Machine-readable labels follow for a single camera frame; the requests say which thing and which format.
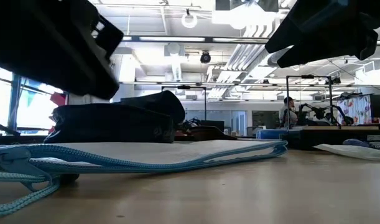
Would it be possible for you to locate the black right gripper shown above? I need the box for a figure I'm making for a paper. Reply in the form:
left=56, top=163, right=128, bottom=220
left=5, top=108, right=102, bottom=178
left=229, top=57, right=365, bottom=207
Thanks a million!
left=264, top=0, right=380, bottom=68

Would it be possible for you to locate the dark blue backpack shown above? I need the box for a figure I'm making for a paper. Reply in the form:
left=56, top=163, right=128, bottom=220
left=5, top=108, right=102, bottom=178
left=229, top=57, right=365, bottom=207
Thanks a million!
left=44, top=90, right=187, bottom=144

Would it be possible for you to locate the black slotted case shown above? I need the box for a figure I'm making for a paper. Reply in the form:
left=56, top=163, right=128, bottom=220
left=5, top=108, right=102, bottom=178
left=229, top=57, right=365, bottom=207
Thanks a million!
left=281, top=129, right=380, bottom=151

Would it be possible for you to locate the small white packet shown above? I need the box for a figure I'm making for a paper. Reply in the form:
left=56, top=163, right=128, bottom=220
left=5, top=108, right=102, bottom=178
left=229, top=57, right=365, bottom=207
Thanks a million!
left=313, top=143, right=380, bottom=162

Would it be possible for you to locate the clear pouch with blue zipper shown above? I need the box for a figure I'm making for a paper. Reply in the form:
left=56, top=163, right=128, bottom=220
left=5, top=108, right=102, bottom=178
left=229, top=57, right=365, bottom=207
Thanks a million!
left=0, top=139, right=289, bottom=218

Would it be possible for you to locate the colourful patterned curtain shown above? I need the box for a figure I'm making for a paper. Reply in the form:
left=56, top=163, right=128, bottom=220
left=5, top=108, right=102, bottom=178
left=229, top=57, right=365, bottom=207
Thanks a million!
left=336, top=94, right=373, bottom=125

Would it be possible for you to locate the person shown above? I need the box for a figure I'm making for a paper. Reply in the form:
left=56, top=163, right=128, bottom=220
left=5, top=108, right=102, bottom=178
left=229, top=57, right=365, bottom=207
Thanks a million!
left=279, top=96, right=300, bottom=128

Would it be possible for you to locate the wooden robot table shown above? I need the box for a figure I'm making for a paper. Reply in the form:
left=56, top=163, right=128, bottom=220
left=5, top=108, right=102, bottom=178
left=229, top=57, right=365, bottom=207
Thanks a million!
left=301, top=125, right=380, bottom=131

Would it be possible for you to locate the black station frame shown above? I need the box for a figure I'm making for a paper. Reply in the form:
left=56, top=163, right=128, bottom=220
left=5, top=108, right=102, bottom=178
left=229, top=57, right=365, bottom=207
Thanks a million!
left=160, top=85, right=208, bottom=122
left=285, top=74, right=334, bottom=125

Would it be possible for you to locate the blue window post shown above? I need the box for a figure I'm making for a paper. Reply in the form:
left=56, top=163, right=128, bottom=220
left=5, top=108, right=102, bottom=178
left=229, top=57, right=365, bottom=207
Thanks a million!
left=8, top=73, right=22, bottom=131

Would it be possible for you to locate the white ring lamp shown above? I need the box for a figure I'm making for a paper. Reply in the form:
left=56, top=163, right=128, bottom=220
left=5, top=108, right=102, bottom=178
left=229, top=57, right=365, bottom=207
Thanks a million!
left=180, top=12, right=198, bottom=29

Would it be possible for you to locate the black aluminium table frame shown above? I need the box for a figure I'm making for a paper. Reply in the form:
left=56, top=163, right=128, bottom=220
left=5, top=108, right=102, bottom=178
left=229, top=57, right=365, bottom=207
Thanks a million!
left=0, top=120, right=53, bottom=146

